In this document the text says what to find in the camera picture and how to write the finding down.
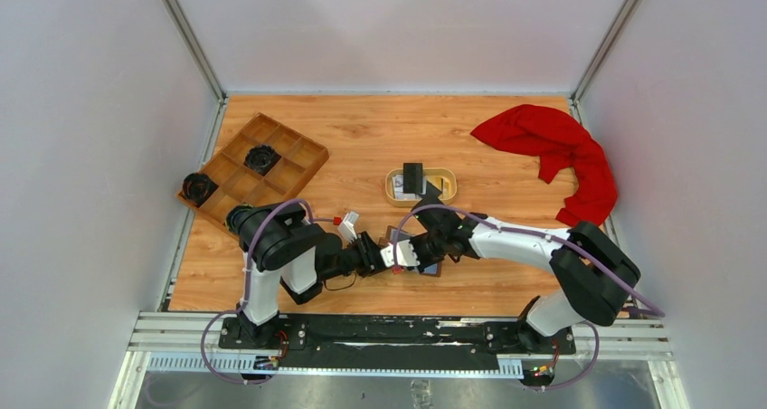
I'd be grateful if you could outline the black coiled cable roll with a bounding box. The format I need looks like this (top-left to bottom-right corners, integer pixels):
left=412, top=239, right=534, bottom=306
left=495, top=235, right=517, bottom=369
left=182, top=172, right=219, bottom=208
left=243, top=145, right=282, bottom=176
left=224, top=204, right=253, bottom=228

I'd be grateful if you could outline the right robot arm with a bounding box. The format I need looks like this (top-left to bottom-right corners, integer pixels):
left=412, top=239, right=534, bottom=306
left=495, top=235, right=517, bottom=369
left=396, top=198, right=641, bottom=353

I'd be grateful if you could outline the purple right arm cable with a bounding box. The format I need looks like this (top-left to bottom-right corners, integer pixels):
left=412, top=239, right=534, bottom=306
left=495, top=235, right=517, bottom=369
left=389, top=204, right=667, bottom=393

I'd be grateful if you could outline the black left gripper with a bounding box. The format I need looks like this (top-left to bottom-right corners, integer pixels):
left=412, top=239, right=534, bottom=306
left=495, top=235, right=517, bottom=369
left=320, top=231, right=388, bottom=281

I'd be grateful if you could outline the wooden compartment tray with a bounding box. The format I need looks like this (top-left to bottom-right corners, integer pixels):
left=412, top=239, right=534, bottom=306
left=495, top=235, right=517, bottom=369
left=177, top=113, right=329, bottom=233

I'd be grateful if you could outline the beige oval tray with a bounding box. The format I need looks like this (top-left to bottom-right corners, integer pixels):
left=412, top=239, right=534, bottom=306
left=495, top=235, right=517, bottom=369
left=383, top=167, right=458, bottom=208

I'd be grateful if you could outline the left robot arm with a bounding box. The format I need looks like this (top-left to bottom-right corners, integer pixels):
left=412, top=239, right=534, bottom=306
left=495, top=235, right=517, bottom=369
left=225, top=199, right=386, bottom=348

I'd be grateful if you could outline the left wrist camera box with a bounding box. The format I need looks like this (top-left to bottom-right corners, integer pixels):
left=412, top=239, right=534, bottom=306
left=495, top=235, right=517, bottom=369
left=336, top=211, right=359, bottom=243

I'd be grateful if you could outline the red cloth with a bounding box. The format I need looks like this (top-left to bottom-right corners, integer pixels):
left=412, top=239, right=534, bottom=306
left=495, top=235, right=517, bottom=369
left=470, top=104, right=619, bottom=226

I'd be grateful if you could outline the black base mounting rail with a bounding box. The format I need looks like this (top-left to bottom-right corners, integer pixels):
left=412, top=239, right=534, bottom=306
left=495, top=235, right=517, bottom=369
left=218, top=313, right=576, bottom=372

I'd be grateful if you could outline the brown leather card holder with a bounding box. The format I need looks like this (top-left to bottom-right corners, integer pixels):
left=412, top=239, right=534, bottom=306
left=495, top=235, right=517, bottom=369
left=379, top=225, right=441, bottom=277

